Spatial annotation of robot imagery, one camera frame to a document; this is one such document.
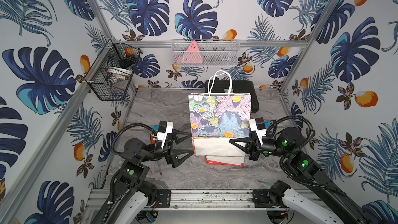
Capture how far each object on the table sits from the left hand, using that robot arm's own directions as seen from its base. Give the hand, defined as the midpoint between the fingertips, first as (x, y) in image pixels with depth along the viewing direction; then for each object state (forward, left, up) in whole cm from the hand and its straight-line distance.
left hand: (191, 143), depth 56 cm
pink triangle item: (+55, +5, 0) cm, 56 cm away
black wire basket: (+37, +48, -3) cm, 61 cm away
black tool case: (+61, -25, -28) cm, 72 cm away
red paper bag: (+6, -10, -34) cm, 36 cm away
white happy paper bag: (+7, -21, -31) cm, 38 cm away
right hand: (+3, -14, 0) cm, 15 cm away
